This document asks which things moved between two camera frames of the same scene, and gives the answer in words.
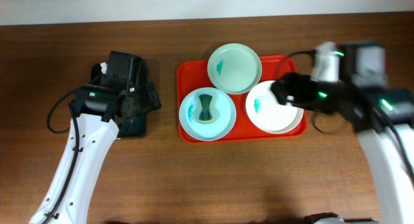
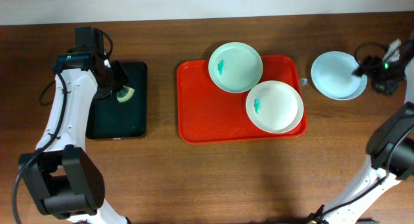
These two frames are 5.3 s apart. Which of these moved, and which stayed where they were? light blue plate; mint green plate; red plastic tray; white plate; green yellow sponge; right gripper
Moved: light blue plate; right gripper; green yellow sponge
Stayed: mint green plate; white plate; red plastic tray
